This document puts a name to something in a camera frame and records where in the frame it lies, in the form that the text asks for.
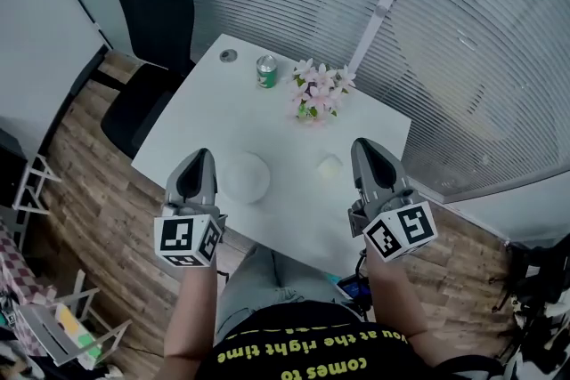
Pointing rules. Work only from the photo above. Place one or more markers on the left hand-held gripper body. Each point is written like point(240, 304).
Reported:
point(178, 236)

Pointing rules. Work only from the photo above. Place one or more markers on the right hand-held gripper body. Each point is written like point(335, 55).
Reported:
point(414, 227)

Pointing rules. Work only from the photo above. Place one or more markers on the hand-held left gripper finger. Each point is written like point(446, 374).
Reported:
point(212, 187)
point(173, 187)

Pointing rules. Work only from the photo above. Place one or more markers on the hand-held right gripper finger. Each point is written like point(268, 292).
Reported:
point(398, 178)
point(357, 178)

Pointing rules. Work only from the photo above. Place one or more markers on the white cylindrical object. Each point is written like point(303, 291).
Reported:
point(329, 165)

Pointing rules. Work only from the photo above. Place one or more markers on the person's right forearm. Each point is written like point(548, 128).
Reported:
point(394, 307)

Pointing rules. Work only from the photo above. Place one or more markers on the person's left forearm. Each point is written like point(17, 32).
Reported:
point(191, 316)

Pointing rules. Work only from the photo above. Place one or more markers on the white square table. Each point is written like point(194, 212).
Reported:
point(249, 120)

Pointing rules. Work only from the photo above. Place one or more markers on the white round plate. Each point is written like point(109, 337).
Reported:
point(246, 178)

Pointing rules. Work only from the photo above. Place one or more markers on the black device with blue screen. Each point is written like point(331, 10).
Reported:
point(354, 291)

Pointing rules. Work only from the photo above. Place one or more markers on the pink artificial flowers in vase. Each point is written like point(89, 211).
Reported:
point(320, 91)

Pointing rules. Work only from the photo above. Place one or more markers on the person's legs in grey jeans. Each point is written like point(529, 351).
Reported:
point(263, 285)

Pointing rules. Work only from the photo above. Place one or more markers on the green drink can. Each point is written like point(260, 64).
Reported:
point(266, 73)

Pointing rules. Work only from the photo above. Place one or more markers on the black office chair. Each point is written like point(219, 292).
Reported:
point(156, 22)
point(534, 276)

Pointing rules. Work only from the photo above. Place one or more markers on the green flat item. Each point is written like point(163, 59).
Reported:
point(89, 342)

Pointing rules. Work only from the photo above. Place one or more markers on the yellow flat item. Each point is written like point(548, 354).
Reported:
point(67, 320)

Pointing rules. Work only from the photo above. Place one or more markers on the white fridge stand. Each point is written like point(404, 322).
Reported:
point(33, 187)

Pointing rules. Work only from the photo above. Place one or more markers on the black printed t-shirt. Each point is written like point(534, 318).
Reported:
point(311, 351)

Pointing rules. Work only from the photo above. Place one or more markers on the pink checkered tablecloth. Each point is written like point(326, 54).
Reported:
point(20, 276)

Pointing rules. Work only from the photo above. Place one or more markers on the black mini fridge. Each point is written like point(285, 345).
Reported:
point(11, 169)

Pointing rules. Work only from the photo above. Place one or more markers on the white wooden chair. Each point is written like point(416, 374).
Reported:
point(49, 338)

